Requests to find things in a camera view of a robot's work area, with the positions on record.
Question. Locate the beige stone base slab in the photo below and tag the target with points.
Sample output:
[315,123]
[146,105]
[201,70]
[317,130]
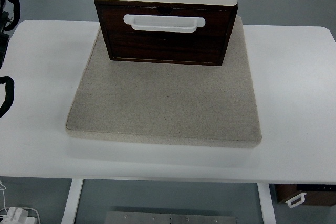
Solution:
[157,103]

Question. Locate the grey metal plate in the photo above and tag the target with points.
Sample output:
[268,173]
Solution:
[153,218]

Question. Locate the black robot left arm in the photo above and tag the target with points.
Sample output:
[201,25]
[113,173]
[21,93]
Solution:
[8,24]

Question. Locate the white table leg left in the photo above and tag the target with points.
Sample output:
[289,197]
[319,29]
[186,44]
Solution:
[72,202]

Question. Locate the white table leg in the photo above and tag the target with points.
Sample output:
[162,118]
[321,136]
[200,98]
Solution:
[266,205]
[72,202]

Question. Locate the white drawer handle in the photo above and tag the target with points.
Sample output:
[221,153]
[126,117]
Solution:
[174,24]

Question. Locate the brown box with white handle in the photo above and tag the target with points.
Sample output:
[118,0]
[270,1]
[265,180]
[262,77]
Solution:
[305,194]

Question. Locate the white power adapter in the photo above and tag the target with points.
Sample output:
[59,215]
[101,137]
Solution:
[17,216]

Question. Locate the white table leg right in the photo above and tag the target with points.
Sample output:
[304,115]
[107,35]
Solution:
[266,205]

